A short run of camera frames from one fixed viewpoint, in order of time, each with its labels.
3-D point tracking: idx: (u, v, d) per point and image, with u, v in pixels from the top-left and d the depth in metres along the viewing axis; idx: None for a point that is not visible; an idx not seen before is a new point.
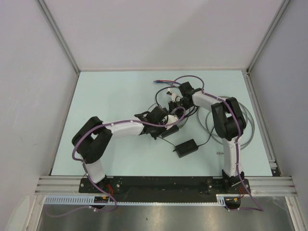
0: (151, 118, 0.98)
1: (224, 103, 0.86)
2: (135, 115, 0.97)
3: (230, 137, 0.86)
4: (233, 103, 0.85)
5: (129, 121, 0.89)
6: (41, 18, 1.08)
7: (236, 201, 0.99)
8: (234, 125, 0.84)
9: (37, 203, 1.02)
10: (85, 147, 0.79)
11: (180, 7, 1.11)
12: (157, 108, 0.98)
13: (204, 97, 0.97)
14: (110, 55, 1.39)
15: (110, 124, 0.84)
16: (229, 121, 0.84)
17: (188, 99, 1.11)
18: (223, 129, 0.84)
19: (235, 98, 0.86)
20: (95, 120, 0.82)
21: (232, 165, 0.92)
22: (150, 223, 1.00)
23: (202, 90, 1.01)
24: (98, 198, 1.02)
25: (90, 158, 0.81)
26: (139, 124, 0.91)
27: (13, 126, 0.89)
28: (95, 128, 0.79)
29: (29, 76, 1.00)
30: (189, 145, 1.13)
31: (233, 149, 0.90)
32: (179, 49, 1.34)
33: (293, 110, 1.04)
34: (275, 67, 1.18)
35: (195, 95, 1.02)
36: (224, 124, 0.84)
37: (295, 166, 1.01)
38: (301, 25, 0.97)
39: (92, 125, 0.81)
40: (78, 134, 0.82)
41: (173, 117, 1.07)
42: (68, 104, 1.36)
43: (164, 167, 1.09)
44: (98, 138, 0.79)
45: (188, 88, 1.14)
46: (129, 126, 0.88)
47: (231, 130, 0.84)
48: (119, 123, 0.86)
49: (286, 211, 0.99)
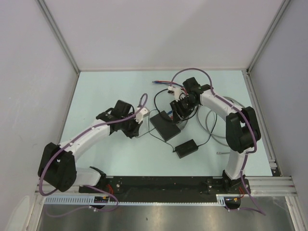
0: (116, 113, 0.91)
1: (240, 112, 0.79)
2: (97, 116, 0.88)
3: (242, 150, 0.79)
4: (249, 112, 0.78)
5: (90, 129, 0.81)
6: (40, 17, 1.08)
7: (236, 201, 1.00)
8: (248, 137, 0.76)
9: (37, 203, 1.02)
10: (52, 177, 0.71)
11: (180, 7, 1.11)
12: (119, 102, 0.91)
13: (216, 102, 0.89)
14: (110, 55, 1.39)
15: (70, 145, 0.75)
16: (244, 134, 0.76)
17: (196, 97, 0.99)
18: (236, 142, 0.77)
19: (251, 108, 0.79)
20: (51, 147, 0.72)
21: (235, 171, 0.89)
22: (150, 223, 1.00)
23: (212, 91, 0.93)
24: (98, 198, 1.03)
25: (64, 185, 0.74)
26: (103, 126, 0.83)
27: (13, 125, 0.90)
28: (55, 155, 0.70)
29: (29, 76, 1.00)
30: (189, 145, 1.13)
31: (241, 160, 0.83)
32: (179, 49, 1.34)
33: (293, 111, 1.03)
34: (276, 68, 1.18)
35: (203, 95, 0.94)
36: (239, 136, 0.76)
37: (295, 166, 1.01)
38: (302, 26, 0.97)
39: (50, 153, 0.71)
40: (41, 167, 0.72)
41: (143, 109, 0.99)
42: (68, 104, 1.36)
43: (165, 168, 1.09)
44: (61, 165, 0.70)
45: (195, 84, 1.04)
46: (91, 135, 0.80)
47: (245, 143, 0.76)
48: (77, 139, 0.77)
49: (286, 211, 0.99)
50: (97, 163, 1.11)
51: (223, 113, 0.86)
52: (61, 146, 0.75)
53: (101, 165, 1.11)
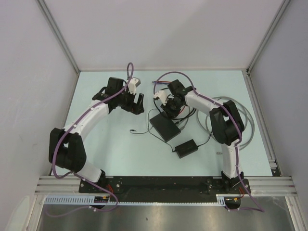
0: (111, 91, 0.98)
1: (222, 107, 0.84)
2: (94, 96, 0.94)
3: (230, 143, 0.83)
4: (231, 106, 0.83)
5: (89, 109, 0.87)
6: (40, 17, 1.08)
7: (236, 201, 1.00)
8: (233, 129, 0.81)
9: (37, 203, 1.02)
10: (63, 159, 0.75)
11: (179, 8, 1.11)
12: (109, 80, 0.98)
13: (198, 100, 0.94)
14: (110, 55, 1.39)
15: (73, 127, 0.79)
16: (228, 126, 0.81)
17: (180, 99, 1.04)
18: (222, 134, 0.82)
19: (232, 101, 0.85)
20: (57, 132, 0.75)
21: (232, 168, 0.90)
22: (150, 223, 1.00)
23: (196, 91, 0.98)
24: (98, 198, 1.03)
25: (77, 165, 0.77)
26: (101, 106, 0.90)
27: (13, 126, 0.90)
28: (62, 138, 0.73)
29: (29, 76, 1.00)
30: (189, 145, 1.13)
31: (233, 152, 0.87)
32: (178, 49, 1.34)
33: (293, 110, 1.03)
34: (276, 68, 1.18)
35: (187, 96, 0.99)
36: (224, 129, 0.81)
37: (295, 166, 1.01)
38: (302, 25, 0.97)
39: (57, 137, 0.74)
40: (50, 153, 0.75)
41: (134, 79, 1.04)
42: (69, 104, 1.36)
43: (164, 167, 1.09)
44: (70, 146, 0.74)
45: (179, 87, 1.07)
46: (92, 115, 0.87)
47: (231, 135, 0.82)
48: (80, 121, 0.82)
49: (286, 211, 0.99)
50: (97, 163, 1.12)
51: (206, 109, 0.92)
52: (65, 130, 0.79)
53: (101, 165, 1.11)
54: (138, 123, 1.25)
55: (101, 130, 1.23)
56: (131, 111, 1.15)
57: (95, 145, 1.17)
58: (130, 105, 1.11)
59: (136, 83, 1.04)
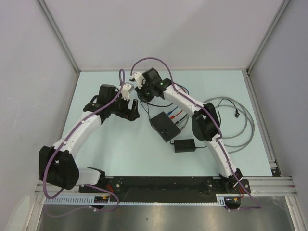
0: (102, 100, 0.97)
1: (203, 108, 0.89)
2: (84, 107, 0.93)
3: (210, 139, 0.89)
4: (210, 107, 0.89)
5: (81, 122, 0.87)
6: (40, 16, 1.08)
7: (236, 201, 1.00)
8: (211, 127, 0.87)
9: (37, 203, 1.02)
10: (55, 176, 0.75)
11: (180, 8, 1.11)
12: (101, 87, 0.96)
13: (179, 98, 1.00)
14: (110, 55, 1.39)
15: (64, 144, 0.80)
16: (207, 125, 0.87)
17: (158, 92, 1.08)
18: (202, 133, 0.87)
19: (211, 103, 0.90)
20: (45, 150, 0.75)
21: (222, 162, 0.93)
22: (150, 223, 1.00)
23: (174, 87, 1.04)
24: (98, 198, 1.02)
25: (69, 183, 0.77)
26: (92, 118, 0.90)
27: (13, 126, 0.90)
28: (52, 159, 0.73)
29: (29, 76, 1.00)
30: (187, 143, 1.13)
31: (218, 148, 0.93)
32: (178, 49, 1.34)
33: (293, 111, 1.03)
34: (276, 68, 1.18)
35: (166, 91, 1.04)
36: (204, 128, 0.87)
37: (295, 166, 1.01)
38: (302, 26, 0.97)
39: (46, 156, 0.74)
40: (42, 172, 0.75)
41: (126, 84, 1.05)
42: (69, 104, 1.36)
43: (165, 167, 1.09)
44: (60, 164, 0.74)
45: (155, 77, 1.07)
46: (83, 128, 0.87)
47: (210, 132, 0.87)
48: (70, 137, 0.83)
49: (286, 211, 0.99)
50: (97, 163, 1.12)
51: (187, 109, 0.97)
52: (55, 147, 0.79)
53: (101, 165, 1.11)
54: (137, 123, 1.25)
55: (101, 130, 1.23)
56: (126, 117, 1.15)
57: (94, 145, 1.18)
58: (124, 111, 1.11)
59: (130, 89, 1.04)
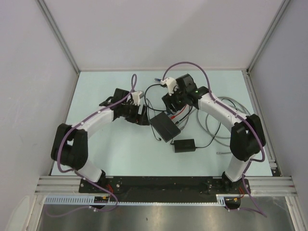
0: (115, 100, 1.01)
1: (245, 121, 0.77)
2: (100, 103, 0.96)
3: (248, 160, 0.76)
4: (255, 120, 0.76)
5: (96, 112, 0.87)
6: (40, 16, 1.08)
7: (236, 201, 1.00)
8: (254, 145, 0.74)
9: (37, 203, 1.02)
10: (66, 155, 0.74)
11: (180, 8, 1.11)
12: (117, 90, 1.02)
13: (215, 108, 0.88)
14: (109, 55, 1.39)
15: (81, 124, 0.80)
16: (249, 142, 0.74)
17: (192, 101, 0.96)
18: (243, 151, 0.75)
19: (257, 116, 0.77)
20: (64, 128, 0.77)
21: (237, 173, 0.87)
22: (150, 223, 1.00)
23: (211, 96, 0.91)
24: (98, 198, 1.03)
25: (78, 163, 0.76)
26: (107, 111, 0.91)
27: (13, 126, 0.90)
28: (69, 133, 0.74)
29: (29, 76, 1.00)
30: (187, 143, 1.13)
31: (244, 165, 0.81)
32: (179, 49, 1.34)
33: (293, 111, 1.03)
34: (276, 68, 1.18)
35: (202, 100, 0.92)
36: (246, 146, 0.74)
37: (295, 166, 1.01)
38: (302, 26, 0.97)
39: (64, 132, 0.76)
40: (55, 147, 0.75)
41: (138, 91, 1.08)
42: (69, 104, 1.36)
43: (165, 167, 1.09)
44: (75, 140, 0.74)
45: (190, 84, 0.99)
46: (98, 117, 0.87)
47: (251, 151, 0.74)
48: (87, 120, 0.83)
49: (286, 211, 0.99)
50: (97, 163, 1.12)
51: (226, 121, 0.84)
52: (72, 125, 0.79)
53: (101, 164, 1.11)
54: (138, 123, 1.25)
55: (102, 130, 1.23)
56: (135, 122, 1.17)
57: (94, 145, 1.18)
58: (134, 117, 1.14)
59: (140, 95, 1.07)
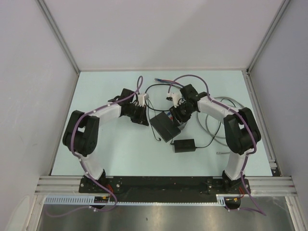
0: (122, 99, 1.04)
1: (237, 114, 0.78)
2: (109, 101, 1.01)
3: (243, 152, 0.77)
4: (247, 113, 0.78)
5: (106, 105, 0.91)
6: (40, 16, 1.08)
7: (236, 201, 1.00)
8: (248, 138, 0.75)
9: (37, 203, 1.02)
10: (79, 140, 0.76)
11: (180, 8, 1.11)
12: (124, 89, 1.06)
13: (211, 106, 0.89)
14: (110, 55, 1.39)
15: (93, 112, 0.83)
16: (243, 134, 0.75)
17: (193, 105, 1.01)
18: (237, 144, 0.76)
19: (248, 109, 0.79)
20: (76, 113, 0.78)
21: (236, 171, 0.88)
22: (150, 223, 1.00)
23: (209, 96, 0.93)
24: (98, 198, 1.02)
25: (88, 148, 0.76)
26: (116, 106, 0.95)
27: (13, 126, 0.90)
28: (81, 119, 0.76)
29: (29, 76, 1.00)
30: (187, 143, 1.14)
31: (241, 161, 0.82)
32: (179, 49, 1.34)
33: (293, 110, 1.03)
34: (276, 68, 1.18)
35: (200, 101, 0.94)
36: (239, 138, 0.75)
37: (295, 166, 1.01)
38: (302, 25, 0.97)
39: (77, 118, 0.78)
40: (67, 132, 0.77)
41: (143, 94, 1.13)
42: (69, 104, 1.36)
43: (165, 167, 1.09)
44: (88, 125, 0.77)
45: (192, 92, 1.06)
46: (108, 110, 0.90)
47: (246, 145, 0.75)
48: (99, 110, 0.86)
49: (286, 211, 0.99)
50: None
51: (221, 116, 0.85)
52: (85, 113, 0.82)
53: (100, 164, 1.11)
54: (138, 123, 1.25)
55: (102, 130, 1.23)
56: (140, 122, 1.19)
57: None
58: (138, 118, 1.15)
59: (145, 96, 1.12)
